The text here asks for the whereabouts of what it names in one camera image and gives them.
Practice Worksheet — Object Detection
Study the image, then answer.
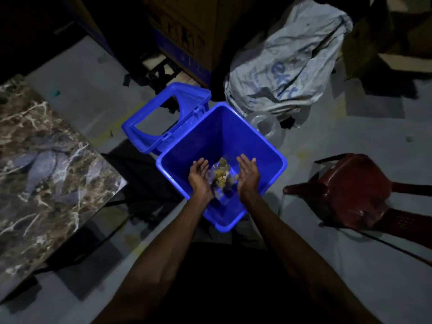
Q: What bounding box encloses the person's left hand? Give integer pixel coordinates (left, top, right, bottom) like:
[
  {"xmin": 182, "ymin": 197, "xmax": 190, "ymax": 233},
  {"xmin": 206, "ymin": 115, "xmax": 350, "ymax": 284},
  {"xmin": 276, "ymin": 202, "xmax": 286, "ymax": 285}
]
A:
[{"xmin": 188, "ymin": 158, "xmax": 215, "ymax": 200}]

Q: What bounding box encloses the person's right hand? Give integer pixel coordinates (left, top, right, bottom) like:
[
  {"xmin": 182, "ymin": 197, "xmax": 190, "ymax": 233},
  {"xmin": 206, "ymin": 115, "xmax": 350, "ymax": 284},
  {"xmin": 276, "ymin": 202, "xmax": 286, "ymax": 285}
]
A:
[{"xmin": 236, "ymin": 154, "xmax": 262, "ymax": 199}]

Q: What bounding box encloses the person's right forearm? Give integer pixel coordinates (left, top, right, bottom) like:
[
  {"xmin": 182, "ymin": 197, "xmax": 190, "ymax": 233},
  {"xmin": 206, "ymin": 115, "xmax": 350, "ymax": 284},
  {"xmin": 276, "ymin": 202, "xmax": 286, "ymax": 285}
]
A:
[{"xmin": 238, "ymin": 194, "xmax": 383, "ymax": 324}]

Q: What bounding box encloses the person's left forearm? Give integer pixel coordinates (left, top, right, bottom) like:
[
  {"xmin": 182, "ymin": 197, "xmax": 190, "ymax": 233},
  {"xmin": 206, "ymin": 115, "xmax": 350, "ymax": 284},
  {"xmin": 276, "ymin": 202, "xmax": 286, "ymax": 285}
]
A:
[{"xmin": 93, "ymin": 194, "xmax": 216, "ymax": 324}]

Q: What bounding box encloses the clear bag of food scraps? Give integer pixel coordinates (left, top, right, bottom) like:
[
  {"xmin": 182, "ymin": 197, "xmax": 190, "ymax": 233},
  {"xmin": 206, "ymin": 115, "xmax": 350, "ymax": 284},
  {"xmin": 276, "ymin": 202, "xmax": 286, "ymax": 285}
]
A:
[{"xmin": 207, "ymin": 157, "xmax": 240, "ymax": 197}]

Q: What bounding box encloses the blue plastic waste bin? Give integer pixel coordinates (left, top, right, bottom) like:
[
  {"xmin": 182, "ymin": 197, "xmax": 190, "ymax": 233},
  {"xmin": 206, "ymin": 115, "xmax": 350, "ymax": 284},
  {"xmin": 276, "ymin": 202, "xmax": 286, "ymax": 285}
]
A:
[{"xmin": 156, "ymin": 102, "xmax": 288, "ymax": 233}]

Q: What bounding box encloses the clear plastic jar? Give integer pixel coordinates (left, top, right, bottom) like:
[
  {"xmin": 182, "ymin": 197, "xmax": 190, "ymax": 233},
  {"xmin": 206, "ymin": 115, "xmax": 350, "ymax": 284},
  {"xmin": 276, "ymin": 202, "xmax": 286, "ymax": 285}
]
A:
[{"xmin": 247, "ymin": 111, "xmax": 283, "ymax": 147}]

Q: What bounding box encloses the red-brown plastic chair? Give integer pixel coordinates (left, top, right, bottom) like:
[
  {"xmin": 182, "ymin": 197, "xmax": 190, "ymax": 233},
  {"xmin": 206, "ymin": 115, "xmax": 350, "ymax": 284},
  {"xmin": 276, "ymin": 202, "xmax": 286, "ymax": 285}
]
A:
[{"xmin": 283, "ymin": 153, "xmax": 432, "ymax": 249}]

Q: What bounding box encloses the white woven sack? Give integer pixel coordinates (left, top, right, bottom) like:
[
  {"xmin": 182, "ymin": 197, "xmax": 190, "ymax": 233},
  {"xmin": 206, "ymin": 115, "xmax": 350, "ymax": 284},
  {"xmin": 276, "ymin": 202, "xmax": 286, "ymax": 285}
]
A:
[{"xmin": 224, "ymin": 0, "xmax": 353, "ymax": 124}]

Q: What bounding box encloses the person's black clothing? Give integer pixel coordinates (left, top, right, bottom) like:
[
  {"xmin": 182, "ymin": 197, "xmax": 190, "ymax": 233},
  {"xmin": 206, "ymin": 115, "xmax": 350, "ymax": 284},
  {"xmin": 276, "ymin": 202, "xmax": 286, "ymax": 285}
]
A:
[{"xmin": 159, "ymin": 241, "xmax": 314, "ymax": 324}]

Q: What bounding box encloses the brown cardboard box blue print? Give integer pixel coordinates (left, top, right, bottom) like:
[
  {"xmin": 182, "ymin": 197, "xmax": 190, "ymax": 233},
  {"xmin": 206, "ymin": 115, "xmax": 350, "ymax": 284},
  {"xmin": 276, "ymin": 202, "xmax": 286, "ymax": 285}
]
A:
[{"xmin": 142, "ymin": 0, "xmax": 234, "ymax": 89}]

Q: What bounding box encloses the plain brown cardboard box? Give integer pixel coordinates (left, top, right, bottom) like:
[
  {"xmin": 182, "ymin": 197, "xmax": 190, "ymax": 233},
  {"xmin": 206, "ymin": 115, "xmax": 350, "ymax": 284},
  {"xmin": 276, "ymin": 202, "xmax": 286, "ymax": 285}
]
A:
[{"xmin": 341, "ymin": 0, "xmax": 432, "ymax": 81}]

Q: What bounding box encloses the blue bin lid frame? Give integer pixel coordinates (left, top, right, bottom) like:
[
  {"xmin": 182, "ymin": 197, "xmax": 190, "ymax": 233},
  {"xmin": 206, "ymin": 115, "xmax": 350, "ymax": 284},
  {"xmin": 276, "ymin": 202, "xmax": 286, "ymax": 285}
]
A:
[{"xmin": 121, "ymin": 82, "xmax": 212, "ymax": 154}]

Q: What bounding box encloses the black cable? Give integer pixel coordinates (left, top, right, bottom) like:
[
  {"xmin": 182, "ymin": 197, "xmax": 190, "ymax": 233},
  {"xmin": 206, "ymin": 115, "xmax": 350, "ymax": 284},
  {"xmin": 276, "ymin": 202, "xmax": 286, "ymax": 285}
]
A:
[{"xmin": 354, "ymin": 229, "xmax": 432, "ymax": 268}]

